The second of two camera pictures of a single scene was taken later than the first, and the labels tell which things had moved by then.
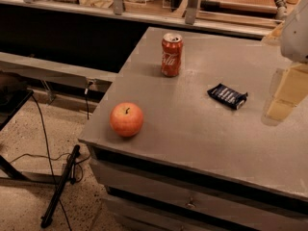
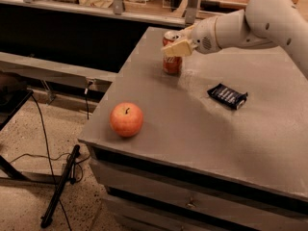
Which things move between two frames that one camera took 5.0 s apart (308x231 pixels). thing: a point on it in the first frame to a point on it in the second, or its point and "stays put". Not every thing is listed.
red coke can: x=171 y=54 stays put
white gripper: x=295 y=38 to x=204 y=38
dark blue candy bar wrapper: x=228 y=95 stays put
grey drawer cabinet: x=197 y=165 stays put
